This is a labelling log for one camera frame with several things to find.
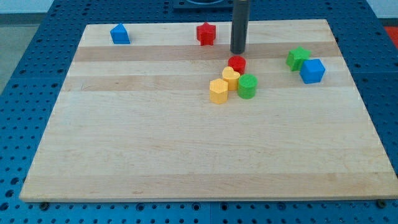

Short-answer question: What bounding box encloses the yellow heart block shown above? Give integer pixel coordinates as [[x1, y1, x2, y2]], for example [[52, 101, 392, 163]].
[[221, 67, 241, 91]]

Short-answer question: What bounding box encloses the red cylinder block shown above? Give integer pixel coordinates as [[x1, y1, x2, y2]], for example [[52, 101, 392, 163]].
[[228, 55, 246, 75]]

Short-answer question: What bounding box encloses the blue pentagon block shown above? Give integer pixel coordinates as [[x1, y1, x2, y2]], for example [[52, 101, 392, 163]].
[[110, 23, 131, 44]]

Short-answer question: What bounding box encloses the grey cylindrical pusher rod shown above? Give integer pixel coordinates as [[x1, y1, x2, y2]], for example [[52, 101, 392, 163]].
[[230, 0, 250, 55]]

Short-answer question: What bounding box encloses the green cylinder block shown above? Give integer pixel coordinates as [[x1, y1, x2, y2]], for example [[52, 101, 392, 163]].
[[237, 74, 258, 99]]

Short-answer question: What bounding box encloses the blue cube block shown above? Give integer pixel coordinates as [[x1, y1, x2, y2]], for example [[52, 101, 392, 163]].
[[300, 58, 325, 84]]

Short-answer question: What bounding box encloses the red star block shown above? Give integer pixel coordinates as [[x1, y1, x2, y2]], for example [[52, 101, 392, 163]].
[[197, 22, 216, 46]]

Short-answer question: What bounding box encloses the yellow hexagon block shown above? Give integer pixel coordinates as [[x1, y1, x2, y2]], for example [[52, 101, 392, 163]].
[[209, 78, 228, 104]]

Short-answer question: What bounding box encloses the green star block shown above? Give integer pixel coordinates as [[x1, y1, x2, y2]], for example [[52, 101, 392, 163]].
[[286, 46, 312, 72]]

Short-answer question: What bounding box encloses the light wooden board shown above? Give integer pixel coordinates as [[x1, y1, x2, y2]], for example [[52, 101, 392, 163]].
[[20, 19, 397, 202]]

